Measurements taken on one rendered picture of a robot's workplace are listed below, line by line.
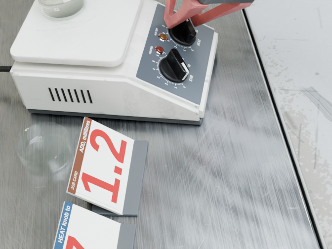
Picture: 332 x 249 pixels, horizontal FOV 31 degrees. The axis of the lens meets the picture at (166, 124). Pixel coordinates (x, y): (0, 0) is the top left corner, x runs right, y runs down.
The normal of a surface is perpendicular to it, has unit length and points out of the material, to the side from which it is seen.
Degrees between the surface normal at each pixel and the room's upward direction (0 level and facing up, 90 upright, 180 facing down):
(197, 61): 30
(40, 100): 90
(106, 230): 40
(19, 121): 0
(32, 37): 0
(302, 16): 0
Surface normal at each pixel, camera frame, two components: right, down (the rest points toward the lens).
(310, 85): -0.11, -0.65
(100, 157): 0.56, -0.49
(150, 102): -0.18, 0.76
